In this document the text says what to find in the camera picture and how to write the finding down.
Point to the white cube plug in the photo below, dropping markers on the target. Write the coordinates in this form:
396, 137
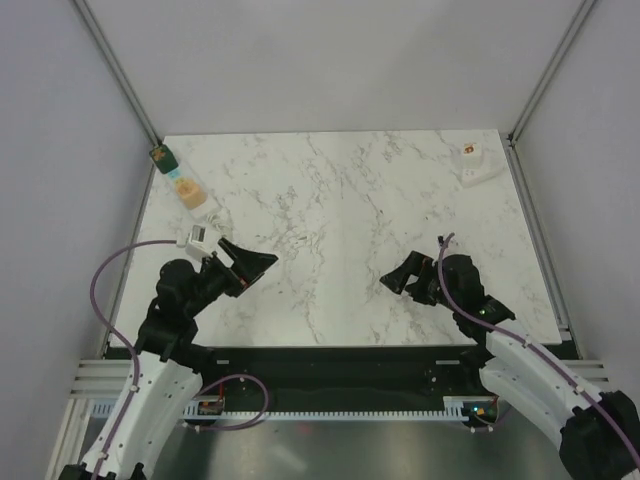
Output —
472, 156

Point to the dark green cube plug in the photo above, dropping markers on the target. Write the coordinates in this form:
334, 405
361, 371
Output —
163, 159

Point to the white power strip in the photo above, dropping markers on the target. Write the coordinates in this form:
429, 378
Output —
204, 211

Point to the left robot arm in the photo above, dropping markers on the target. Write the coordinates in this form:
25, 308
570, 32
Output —
167, 367

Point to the beige cube plug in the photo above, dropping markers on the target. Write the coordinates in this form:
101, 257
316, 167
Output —
190, 194

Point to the aluminium rail frame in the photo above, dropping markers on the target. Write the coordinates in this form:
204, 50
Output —
94, 381

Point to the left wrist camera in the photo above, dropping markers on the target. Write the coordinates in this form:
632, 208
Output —
201, 242

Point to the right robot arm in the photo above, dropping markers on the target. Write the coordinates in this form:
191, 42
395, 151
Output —
596, 432

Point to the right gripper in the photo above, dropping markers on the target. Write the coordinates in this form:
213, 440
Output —
415, 264

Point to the aluminium corner post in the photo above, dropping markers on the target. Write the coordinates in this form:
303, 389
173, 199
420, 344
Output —
91, 23
552, 67

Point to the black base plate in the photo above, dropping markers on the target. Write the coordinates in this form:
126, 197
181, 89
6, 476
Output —
346, 379

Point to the left aluminium corner post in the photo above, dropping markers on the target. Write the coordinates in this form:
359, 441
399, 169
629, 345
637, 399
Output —
91, 23

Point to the white cable duct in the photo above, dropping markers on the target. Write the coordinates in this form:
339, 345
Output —
451, 411

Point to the right aluminium corner post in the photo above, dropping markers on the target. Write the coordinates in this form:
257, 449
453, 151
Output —
552, 67

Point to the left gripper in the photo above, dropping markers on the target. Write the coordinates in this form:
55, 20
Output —
247, 268

